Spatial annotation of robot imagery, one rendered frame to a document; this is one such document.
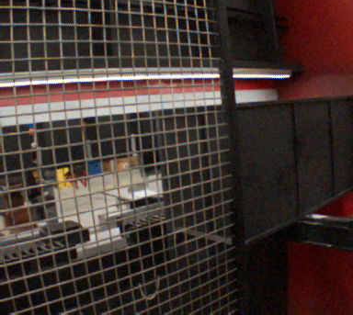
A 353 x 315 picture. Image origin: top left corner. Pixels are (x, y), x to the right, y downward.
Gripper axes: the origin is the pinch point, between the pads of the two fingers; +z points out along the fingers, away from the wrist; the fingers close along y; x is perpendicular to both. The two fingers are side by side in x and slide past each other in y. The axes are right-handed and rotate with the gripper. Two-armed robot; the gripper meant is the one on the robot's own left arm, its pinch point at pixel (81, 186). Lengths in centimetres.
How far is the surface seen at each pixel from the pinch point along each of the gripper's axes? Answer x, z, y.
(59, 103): -60, -14, -42
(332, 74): -118, 9, 70
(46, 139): -53, -5, -48
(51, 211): 204, -34, 109
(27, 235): -36, 21, -59
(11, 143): -51, -6, -61
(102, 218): -40, 24, -29
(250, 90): -80, -4, 55
